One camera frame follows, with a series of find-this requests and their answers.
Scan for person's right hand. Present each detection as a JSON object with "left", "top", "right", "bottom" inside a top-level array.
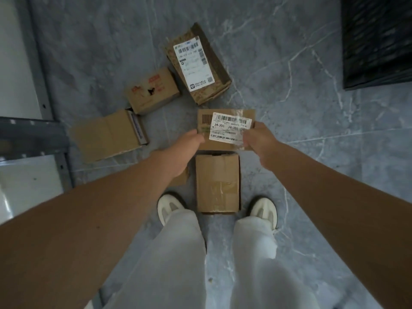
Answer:
[{"left": 241, "top": 122, "right": 286, "bottom": 168}]

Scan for person's left hand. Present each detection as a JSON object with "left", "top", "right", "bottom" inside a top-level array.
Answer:
[{"left": 162, "top": 129, "right": 206, "bottom": 180}]

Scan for cardboard parcel marked 9540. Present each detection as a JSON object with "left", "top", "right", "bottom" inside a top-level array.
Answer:
[{"left": 169, "top": 166, "right": 190, "bottom": 187}]

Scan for small red-printed parcel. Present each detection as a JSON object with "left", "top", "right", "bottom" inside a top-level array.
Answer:
[{"left": 124, "top": 67, "right": 181, "bottom": 115}]

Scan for parcel with white label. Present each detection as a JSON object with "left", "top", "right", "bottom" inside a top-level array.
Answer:
[{"left": 165, "top": 22, "right": 232, "bottom": 106}]

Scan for tall narrow cardboard parcel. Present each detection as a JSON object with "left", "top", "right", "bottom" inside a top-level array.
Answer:
[{"left": 68, "top": 108, "right": 150, "bottom": 164}]

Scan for black plastic basket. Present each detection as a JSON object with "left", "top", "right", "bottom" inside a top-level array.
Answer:
[{"left": 340, "top": 0, "right": 412, "bottom": 91}]

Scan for person's left forearm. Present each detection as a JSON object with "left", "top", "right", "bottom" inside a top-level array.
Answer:
[{"left": 0, "top": 148, "right": 181, "bottom": 309}]

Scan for person's right forearm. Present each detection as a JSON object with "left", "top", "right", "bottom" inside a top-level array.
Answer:
[{"left": 265, "top": 143, "right": 412, "bottom": 309}]

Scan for person's white left shoe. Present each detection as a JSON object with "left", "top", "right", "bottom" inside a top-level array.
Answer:
[{"left": 157, "top": 193, "right": 188, "bottom": 227}]

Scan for person's white shoe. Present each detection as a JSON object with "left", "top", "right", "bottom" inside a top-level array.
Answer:
[
  {"left": 247, "top": 197, "right": 279, "bottom": 231},
  {"left": 157, "top": 193, "right": 188, "bottom": 227}
]

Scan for person's white right shoe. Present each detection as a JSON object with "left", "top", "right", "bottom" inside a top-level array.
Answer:
[{"left": 247, "top": 197, "right": 279, "bottom": 231}]

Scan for person's white trousers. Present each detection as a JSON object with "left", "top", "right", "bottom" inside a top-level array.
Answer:
[{"left": 103, "top": 209, "right": 319, "bottom": 309}]

